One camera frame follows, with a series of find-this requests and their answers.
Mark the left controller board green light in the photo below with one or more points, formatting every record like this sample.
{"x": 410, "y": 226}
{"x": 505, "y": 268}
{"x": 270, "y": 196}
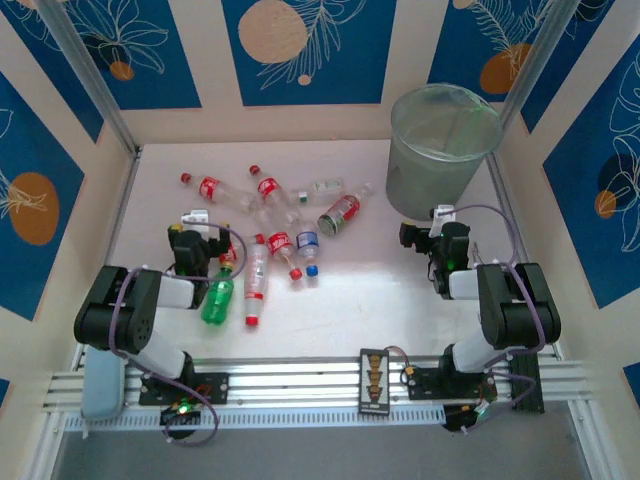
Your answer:
{"x": 172, "y": 415}

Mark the black power distribution board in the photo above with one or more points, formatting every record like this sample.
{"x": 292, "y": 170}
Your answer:
{"x": 374, "y": 407}

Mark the yellow power connector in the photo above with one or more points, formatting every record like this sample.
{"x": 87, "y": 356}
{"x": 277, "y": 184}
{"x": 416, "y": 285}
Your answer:
{"x": 410, "y": 373}

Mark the bottle red green label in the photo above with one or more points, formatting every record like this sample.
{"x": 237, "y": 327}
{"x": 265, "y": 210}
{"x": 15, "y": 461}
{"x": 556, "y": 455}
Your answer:
{"x": 340, "y": 212}

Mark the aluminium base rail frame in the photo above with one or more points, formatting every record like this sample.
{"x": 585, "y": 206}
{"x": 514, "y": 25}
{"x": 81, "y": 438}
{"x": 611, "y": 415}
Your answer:
{"x": 300, "y": 380}

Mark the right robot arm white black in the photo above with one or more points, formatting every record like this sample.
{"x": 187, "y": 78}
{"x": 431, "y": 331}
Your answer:
{"x": 520, "y": 310}

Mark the translucent grey round bin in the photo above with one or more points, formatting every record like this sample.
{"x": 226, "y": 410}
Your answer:
{"x": 435, "y": 175}

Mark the small clear bottle green label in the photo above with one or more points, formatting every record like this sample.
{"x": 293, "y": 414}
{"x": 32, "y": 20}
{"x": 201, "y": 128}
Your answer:
{"x": 301, "y": 196}

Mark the light blue pad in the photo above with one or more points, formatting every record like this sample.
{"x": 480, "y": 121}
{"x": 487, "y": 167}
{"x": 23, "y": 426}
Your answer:
{"x": 102, "y": 382}

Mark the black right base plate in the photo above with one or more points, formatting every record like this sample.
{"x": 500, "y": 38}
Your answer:
{"x": 422, "y": 385}

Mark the aluminium corner post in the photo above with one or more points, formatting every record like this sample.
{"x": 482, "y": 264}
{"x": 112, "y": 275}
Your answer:
{"x": 92, "y": 75}
{"x": 537, "y": 65}

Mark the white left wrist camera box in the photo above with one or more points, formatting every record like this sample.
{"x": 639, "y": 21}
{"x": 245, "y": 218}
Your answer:
{"x": 195, "y": 218}

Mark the black slotted bracket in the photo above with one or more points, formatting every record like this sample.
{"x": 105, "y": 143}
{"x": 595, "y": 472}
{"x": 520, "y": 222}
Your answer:
{"x": 527, "y": 380}

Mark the right controller board green light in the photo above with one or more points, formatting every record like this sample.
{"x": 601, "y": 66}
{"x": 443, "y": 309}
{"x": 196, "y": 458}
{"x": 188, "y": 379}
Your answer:
{"x": 455, "y": 420}

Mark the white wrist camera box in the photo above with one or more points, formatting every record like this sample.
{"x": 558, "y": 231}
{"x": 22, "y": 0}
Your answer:
{"x": 195, "y": 218}
{"x": 444, "y": 213}

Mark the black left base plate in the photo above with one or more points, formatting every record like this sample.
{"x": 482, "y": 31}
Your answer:
{"x": 215, "y": 387}

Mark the clear bottle blue label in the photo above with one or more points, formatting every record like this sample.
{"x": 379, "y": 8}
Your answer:
{"x": 307, "y": 241}

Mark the controller board green light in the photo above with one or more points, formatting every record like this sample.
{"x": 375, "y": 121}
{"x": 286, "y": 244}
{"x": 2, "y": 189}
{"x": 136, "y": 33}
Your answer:
{"x": 172, "y": 415}
{"x": 455, "y": 420}

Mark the clear rectangular plastic bottle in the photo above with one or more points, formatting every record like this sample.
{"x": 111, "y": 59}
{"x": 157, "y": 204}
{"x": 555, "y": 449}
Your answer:
{"x": 327, "y": 187}

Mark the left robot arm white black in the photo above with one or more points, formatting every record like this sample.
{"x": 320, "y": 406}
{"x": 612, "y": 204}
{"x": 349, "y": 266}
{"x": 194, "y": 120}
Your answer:
{"x": 115, "y": 310}

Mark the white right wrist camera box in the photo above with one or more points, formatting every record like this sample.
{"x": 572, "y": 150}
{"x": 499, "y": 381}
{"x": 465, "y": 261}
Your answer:
{"x": 444, "y": 213}

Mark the green plastic soda bottle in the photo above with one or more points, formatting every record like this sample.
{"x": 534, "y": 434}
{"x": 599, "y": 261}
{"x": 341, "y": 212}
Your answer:
{"x": 218, "y": 297}

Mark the tall clear bottle red cap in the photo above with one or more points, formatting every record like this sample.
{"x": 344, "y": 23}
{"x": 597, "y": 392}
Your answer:
{"x": 256, "y": 280}

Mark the aluminium side rail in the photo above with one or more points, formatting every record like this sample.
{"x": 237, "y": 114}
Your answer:
{"x": 120, "y": 210}
{"x": 501, "y": 185}

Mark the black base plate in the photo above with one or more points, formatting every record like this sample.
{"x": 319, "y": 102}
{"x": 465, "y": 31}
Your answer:
{"x": 215, "y": 387}
{"x": 422, "y": 385}

